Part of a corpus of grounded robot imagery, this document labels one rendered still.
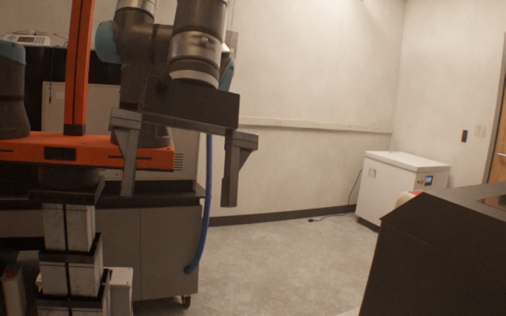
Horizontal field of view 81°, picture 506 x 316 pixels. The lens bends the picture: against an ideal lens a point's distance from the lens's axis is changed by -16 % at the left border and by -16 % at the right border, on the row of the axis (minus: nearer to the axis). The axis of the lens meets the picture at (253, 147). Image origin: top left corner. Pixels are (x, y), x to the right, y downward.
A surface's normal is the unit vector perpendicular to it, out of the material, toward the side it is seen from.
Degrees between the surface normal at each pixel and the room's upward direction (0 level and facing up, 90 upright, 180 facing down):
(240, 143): 67
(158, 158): 90
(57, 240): 90
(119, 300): 90
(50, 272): 90
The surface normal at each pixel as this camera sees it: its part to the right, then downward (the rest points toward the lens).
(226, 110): 0.45, -0.21
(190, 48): 0.01, -0.25
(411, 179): -0.89, -0.02
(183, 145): 0.44, 0.19
